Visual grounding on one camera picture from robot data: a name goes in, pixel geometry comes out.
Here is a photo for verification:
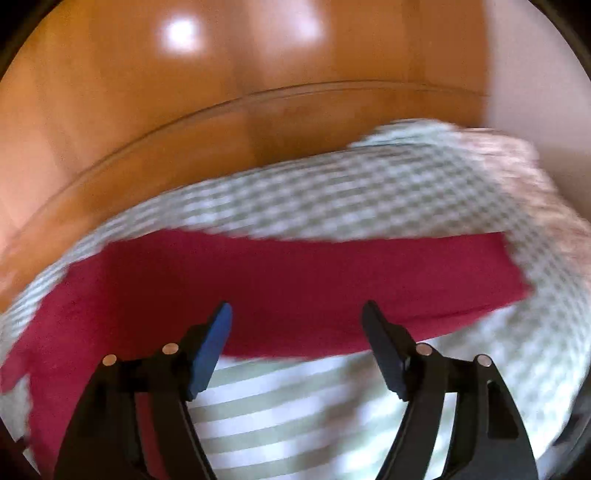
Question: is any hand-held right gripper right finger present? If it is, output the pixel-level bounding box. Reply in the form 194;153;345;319
361;300;539;480

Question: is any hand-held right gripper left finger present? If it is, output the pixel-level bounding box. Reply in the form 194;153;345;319
54;302;233;480

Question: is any red cloth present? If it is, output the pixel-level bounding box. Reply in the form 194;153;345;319
0;229;536;480

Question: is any green checked blanket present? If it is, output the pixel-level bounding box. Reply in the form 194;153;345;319
0;119;591;480

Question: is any floral pillow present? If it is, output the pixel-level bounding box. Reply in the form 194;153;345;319
462;127;591;282

